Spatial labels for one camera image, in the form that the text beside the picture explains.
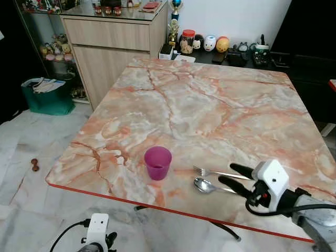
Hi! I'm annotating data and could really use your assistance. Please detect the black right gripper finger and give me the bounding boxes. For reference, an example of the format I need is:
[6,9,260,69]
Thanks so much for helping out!
[218,175,255,198]
[229,163,258,178]

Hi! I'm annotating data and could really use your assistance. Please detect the silver fork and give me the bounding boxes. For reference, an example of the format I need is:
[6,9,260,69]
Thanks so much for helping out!
[193,165,254,181]

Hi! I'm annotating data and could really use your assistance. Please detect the silver spoon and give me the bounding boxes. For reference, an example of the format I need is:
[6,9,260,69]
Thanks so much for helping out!
[194,177,238,194]

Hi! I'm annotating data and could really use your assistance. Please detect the purple plastic cup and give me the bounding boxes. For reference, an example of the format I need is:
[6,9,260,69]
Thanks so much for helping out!
[144,146,173,181]

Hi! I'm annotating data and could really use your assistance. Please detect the black remote control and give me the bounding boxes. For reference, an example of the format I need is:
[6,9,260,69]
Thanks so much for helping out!
[253,51,271,67]

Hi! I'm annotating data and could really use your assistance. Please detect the small black box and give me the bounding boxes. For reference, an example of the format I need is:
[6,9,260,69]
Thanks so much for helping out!
[227,50,248,66]

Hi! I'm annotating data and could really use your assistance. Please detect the orange yellow egg figurine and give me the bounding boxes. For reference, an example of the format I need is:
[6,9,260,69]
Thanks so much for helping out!
[216,36,230,54]

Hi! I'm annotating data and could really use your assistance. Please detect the white blue egg figurine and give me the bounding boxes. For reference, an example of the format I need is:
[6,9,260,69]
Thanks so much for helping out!
[204,35,217,52]

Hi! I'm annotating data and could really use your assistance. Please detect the black white round figurine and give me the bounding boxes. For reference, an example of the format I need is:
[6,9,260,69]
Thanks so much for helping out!
[193,35,205,51]

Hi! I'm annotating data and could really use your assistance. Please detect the clear jar with red lid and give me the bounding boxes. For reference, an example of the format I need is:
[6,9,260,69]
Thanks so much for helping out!
[180,29,196,55]

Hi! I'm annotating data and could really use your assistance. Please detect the white box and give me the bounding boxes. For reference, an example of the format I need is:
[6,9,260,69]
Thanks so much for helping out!
[159,43,176,60]

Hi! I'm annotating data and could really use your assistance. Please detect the green bag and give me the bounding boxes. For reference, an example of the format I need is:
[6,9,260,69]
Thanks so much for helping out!
[21,77,76,116]

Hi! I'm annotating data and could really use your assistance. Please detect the small gold trophy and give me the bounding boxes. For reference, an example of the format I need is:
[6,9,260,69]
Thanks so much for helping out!
[167,19,180,47]

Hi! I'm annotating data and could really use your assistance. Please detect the black television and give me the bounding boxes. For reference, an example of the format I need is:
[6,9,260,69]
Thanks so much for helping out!
[271,0,336,59]

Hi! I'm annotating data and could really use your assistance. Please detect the white papers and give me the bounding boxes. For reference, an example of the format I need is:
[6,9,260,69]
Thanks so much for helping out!
[27,77,68,94]

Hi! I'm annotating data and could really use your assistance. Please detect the light wooden cabinet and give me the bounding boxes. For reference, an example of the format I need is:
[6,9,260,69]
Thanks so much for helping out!
[60,0,169,109]

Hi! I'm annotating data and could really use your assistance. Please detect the trophy with blue globe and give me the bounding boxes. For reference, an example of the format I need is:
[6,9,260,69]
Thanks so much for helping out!
[171,0,184,20]

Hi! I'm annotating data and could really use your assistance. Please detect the red flat case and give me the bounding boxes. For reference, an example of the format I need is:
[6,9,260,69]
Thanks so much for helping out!
[141,2,161,12]

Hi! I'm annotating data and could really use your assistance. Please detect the pastel toy figurines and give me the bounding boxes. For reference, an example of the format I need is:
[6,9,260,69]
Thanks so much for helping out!
[39,34,75,63]

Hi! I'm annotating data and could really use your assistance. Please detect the glass display shelf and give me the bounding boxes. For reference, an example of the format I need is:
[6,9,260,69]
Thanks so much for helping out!
[15,0,91,101]

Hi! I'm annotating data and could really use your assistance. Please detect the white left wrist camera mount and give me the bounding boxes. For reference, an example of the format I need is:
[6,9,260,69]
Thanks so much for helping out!
[86,213,110,247]

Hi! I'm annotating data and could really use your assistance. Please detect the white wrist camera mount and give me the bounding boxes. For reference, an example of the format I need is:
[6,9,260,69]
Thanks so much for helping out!
[253,160,290,199]
[86,213,110,247]

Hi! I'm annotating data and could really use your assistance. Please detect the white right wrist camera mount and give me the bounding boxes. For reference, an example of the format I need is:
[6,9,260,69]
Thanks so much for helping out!
[253,160,290,199]

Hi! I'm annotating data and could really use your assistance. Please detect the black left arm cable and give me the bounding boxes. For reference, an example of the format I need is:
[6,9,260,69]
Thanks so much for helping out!
[50,220,91,252]

